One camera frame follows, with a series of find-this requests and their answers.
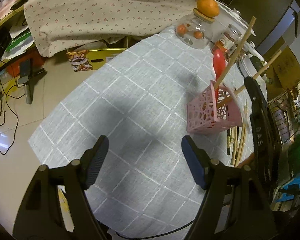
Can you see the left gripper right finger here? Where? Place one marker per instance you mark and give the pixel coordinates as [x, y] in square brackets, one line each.
[198, 162]

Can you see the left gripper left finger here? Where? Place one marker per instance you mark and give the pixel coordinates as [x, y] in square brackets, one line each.
[92, 161]

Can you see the wooden chopstick short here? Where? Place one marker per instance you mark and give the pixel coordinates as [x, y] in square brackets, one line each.
[236, 157]

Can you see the pink perforated utensil holder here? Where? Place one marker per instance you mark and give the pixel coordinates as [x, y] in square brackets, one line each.
[208, 114]

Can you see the wooden chopstick pair member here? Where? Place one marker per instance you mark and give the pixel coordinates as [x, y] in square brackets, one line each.
[263, 69]

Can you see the red plastic spoon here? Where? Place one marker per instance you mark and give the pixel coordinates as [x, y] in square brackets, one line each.
[219, 63]

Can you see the grey checked tablecloth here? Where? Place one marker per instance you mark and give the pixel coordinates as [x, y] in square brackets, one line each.
[138, 100]

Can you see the yellow lion printed box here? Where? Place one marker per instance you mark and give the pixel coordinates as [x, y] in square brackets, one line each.
[93, 59]

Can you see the jar with orange label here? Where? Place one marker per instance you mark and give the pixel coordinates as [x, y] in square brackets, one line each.
[227, 39]

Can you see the round glass jar wooden lid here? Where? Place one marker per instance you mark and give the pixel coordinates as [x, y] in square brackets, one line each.
[194, 31]

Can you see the floral cloth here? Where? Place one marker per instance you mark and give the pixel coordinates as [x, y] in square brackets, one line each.
[57, 25]

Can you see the orange on jar lid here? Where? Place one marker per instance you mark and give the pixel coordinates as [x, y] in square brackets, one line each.
[209, 8]

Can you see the black wire rack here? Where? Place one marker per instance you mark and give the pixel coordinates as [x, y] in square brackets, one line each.
[286, 112]

